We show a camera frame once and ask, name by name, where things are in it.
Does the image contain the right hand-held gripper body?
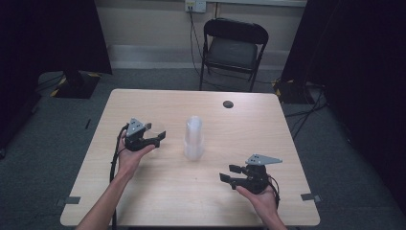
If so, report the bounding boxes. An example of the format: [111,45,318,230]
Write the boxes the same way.
[234,153,283,196]

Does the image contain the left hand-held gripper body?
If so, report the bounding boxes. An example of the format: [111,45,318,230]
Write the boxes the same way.
[124,117,157,152]

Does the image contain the person's left hand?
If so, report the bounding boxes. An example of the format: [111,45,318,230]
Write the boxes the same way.
[116,137,157,180]

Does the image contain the person's right hand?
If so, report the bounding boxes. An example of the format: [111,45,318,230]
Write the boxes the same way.
[235,184,281,222]

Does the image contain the grey tape strip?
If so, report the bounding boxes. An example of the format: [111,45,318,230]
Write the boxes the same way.
[56,195,81,207]
[300,193,323,203]

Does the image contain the black stand base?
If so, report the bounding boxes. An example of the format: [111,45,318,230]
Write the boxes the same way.
[50,71,102,100]
[275,79,324,105]

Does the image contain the black folding chair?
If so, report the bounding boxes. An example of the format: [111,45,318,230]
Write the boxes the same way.
[198,17,270,93]

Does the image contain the black curtain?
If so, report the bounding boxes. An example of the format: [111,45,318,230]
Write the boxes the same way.
[280,0,406,209]
[0,0,113,151]

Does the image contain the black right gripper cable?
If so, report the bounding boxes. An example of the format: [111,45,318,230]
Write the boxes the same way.
[267,174,282,209]

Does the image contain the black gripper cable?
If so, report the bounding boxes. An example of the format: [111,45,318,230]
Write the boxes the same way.
[267,174,282,209]
[108,124,129,230]

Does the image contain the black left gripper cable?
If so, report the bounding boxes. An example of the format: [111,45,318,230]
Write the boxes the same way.
[108,124,129,230]

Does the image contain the black floor cables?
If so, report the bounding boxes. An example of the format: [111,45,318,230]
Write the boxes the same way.
[282,85,330,140]

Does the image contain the black wall socket cable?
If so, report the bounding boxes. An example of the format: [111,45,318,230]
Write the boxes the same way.
[189,11,224,91]

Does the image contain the white wall socket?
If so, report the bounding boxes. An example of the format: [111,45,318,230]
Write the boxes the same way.
[184,0,208,14]

